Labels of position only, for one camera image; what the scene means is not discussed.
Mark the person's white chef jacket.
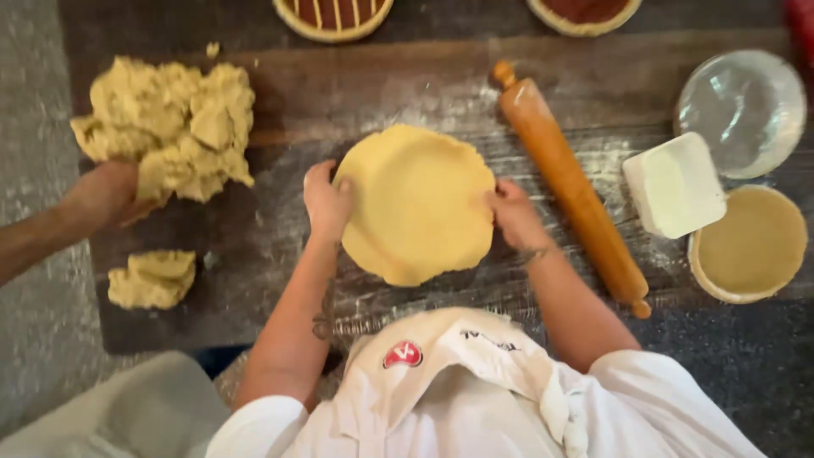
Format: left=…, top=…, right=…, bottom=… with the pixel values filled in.
left=205, top=307, right=767, bottom=458

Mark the dark wooden work board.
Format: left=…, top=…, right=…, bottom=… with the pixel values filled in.
left=59, top=0, right=814, bottom=356

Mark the small yellow dough lump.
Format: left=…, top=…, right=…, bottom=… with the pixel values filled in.
left=107, top=249, right=197, bottom=311

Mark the jam tart with lattice strips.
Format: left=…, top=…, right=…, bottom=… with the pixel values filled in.
left=273, top=0, right=395, bottom=44

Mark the person's right hand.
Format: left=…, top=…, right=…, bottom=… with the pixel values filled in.
left=486, top=177, right=553, bottom=253

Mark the plain jam-filled tart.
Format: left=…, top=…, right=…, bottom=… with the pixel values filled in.
left=526, top=0, right=644, bottom=38

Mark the dough-lined pie tin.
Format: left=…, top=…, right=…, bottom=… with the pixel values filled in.
left=332, top=123, right=497, bottom=288

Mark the red object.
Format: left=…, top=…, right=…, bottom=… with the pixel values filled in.
left=785, top=0, right=814, bottom=67

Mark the wooden rolling pin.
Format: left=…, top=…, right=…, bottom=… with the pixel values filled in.
left=491, top=60, right=653, bottom=320

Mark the trimmed dough pie shell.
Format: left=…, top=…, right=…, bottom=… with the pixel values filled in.
left=687, top=184, right=809, bottom=305

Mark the clear glass bowl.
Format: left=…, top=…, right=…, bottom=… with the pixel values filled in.
left=674, top=50, right=808, bottom=181

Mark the person's left hand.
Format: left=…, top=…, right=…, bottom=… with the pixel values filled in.
left=303, top=159, right=354, bottom=243

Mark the large yellow dough mass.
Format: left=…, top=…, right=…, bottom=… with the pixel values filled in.
left=70, top=56, right=256, bottom=204

